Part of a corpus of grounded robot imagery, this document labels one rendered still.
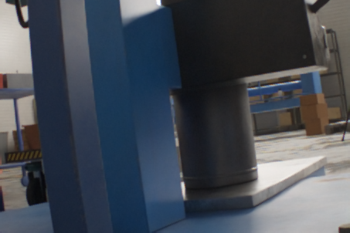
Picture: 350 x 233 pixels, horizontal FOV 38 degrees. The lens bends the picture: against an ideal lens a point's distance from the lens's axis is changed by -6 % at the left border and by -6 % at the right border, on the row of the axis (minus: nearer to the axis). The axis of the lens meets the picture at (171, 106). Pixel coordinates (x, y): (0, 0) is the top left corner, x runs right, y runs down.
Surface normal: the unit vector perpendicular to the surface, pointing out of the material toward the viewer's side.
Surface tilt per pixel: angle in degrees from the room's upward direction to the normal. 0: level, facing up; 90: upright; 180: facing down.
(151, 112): 90
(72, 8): 90
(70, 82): 90
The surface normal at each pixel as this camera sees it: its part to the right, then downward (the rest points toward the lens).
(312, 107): -0.74, 0.06
